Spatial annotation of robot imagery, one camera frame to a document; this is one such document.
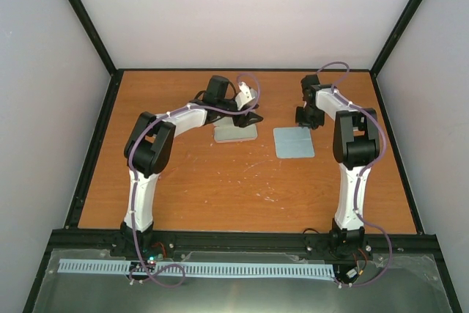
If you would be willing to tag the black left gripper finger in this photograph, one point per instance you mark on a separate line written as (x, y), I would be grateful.
(240, 122)
(251, 119)

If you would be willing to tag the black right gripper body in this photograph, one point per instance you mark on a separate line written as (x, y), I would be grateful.
(310, 117)

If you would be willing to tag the light blue cleaning cloth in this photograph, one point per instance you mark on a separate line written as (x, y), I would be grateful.
(293, 143)

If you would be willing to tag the black enclosure frame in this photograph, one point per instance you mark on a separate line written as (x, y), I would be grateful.
(105, 115)

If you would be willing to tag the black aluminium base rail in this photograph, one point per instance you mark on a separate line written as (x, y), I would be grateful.
(306, 246)

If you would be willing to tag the clear plastic front sheet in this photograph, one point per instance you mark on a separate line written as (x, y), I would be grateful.
(404, 284)

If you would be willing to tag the light blue slotted cable duct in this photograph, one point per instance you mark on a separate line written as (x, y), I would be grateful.
(222, 270)

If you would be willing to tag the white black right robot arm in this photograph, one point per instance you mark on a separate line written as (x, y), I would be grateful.
(356, 148)

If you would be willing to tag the pink glasses case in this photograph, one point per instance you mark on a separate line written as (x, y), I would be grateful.
(226, 132)

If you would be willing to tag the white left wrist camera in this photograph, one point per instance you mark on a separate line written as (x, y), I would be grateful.
(244, 96)

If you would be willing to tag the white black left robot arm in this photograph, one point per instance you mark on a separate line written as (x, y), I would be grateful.
(148, 148)

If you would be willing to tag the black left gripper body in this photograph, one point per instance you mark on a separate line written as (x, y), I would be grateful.
(243, 108)

